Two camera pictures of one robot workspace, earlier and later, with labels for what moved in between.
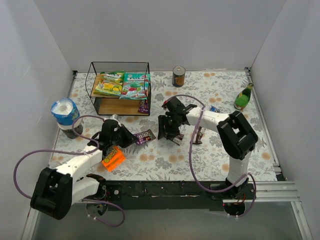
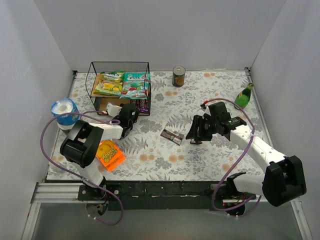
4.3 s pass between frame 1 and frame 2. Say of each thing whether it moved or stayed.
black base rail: stayed
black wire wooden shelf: stayed
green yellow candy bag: stayed
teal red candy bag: stayed
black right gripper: moved
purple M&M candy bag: stayed
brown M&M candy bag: moved
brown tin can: stayed
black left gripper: moved
